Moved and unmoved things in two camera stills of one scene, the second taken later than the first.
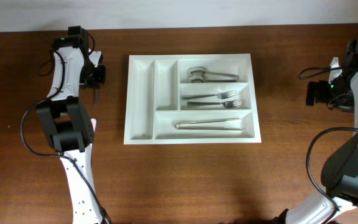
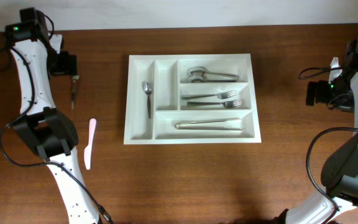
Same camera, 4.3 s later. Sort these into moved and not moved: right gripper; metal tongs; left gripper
Moved: left gripper
Not moved: right gripper; metal tongs
